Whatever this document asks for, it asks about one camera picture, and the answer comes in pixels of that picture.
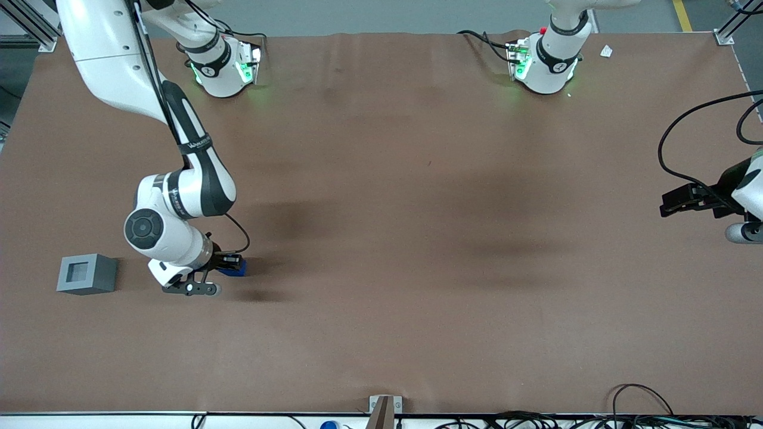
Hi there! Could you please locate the black base cable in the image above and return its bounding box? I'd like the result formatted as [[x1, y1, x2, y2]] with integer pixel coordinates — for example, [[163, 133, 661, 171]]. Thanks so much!
[[457, 29, 514, 64], [212, 21, 267, 59]]

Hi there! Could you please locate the gray camera mount bracket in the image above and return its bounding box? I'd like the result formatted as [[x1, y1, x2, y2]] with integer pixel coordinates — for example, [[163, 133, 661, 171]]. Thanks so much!
[[365, 394, 404, 429]]

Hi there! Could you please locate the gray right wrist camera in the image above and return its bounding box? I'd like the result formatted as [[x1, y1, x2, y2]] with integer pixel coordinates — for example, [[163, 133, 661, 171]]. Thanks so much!
[[162, 271, 223, 298]]

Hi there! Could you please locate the black left base cable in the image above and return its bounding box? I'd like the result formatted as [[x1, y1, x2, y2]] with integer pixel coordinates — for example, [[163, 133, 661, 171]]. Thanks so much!
[[457, 29, 514, 64]]

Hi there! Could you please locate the gray square base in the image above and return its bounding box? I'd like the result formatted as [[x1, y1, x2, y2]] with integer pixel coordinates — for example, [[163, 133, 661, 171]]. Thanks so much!
[[56, 253, 118, 296]]

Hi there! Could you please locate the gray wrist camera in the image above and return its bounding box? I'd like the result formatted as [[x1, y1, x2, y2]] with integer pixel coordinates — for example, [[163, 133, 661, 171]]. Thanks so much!
[[162, 271, 223, 298], [724, 222, 763, 245]]

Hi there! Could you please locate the black right base cable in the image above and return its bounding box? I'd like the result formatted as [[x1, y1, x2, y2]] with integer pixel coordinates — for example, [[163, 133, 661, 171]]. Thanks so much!
[[212, 21, 267, 59]]

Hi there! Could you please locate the blue plastic part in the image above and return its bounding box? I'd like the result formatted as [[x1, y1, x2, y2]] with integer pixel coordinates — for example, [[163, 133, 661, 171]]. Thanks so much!
[[218, 255, 249, 278]]

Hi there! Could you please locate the black looped cable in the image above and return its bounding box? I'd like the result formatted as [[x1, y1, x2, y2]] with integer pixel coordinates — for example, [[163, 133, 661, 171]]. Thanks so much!
[[612, 384, 675, 418]]

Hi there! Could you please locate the yellow floor tape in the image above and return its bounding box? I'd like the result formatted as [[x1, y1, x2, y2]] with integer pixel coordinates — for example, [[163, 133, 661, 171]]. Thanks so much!
[[672, 0, 696, 33]]

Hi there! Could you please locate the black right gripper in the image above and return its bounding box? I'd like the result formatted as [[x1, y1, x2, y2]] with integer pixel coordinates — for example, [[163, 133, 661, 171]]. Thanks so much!
[[206, 240, 244, 275]]

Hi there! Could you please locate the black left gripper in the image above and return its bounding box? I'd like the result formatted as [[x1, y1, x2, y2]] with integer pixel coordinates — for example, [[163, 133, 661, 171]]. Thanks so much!
[[659, 157, 747, 219]]

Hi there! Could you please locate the black cable bundle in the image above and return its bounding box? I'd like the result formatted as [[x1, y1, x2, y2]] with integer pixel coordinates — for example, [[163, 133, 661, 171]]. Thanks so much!
[[438, 410, 763, 429]]

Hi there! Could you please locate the aluminium frame post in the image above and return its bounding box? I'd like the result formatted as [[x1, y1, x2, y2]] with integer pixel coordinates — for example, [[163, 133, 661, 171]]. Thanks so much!
[[714, 0, 763, 46], [0, 0, 63, 54]]

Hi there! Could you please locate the brown table mat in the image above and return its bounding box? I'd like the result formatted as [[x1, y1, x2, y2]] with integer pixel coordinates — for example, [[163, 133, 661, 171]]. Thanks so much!
[[0, 30, 763, 416]]

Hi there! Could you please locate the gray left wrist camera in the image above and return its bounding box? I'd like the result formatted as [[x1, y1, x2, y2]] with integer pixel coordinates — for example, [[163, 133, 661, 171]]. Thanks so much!
[[724, 222, 763, 245]]

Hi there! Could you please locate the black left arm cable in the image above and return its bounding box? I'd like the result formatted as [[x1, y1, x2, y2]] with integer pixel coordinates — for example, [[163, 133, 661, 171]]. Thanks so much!
[[657, 89, 763, 200]]

